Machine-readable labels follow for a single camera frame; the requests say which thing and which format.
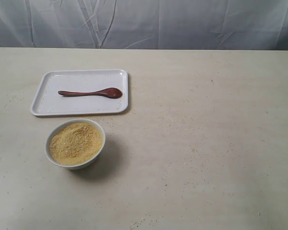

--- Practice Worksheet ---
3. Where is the yellow-brown granular powder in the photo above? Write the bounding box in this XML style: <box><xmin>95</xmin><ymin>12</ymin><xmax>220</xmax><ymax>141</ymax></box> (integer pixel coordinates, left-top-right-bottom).
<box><xmin>49</xmin><ymin>122</ymin><xmax>104</xmax><ymax>165</ymax></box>

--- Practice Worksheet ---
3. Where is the white rectangular plastic tray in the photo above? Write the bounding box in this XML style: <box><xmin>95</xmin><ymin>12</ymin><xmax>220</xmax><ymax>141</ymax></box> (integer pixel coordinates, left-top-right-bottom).
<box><xmin>30</xmin><ymin>69</ymin><xmax>129</xmax><ymax>116</ymax></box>

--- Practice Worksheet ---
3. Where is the dark brown wooden spoon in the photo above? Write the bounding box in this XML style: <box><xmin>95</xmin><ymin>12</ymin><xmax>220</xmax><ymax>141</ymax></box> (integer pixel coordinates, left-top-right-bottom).
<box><xmin>58</xmin><ymin>87</ymin><xmax>122</xmax><ymax>99</ymax></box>

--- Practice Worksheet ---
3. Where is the grey wrinkled backdrop curtain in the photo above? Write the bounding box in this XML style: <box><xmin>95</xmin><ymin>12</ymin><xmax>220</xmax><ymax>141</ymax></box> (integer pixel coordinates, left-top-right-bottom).
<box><xmin>0</xmin><ymin>0</ymin><xmax>288</xmax><ymax>50</ymax></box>

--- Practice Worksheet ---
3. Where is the white ceramic bowl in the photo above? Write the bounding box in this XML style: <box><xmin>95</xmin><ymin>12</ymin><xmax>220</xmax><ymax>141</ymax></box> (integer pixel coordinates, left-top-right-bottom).
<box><xmin>45</xmin><ymin>118</ymin><xmax>106</xmax><ymax>171</ymax></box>

